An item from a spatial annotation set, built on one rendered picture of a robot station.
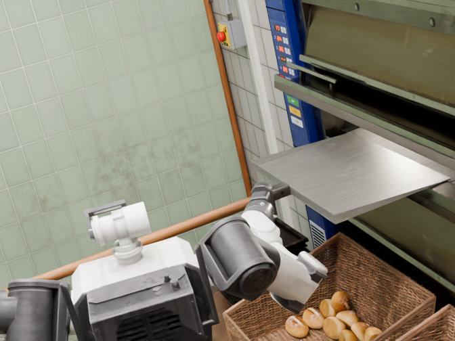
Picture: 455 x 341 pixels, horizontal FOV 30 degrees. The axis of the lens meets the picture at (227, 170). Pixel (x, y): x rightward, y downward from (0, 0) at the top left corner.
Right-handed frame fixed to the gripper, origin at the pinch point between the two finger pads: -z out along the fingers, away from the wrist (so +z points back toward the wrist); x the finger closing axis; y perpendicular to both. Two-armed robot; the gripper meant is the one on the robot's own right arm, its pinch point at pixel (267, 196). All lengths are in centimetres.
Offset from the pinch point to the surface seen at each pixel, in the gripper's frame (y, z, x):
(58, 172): -104, -79, 14
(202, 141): -53, -113, 21
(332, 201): 18.9, 4.8, 1.4
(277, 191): 3.2, -0.9, -0.8
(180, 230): -21.7, 16.1, 0.1
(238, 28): -22, -92, -29
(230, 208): -9.1, 7.0, -0.9
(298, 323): -4, -20, 56
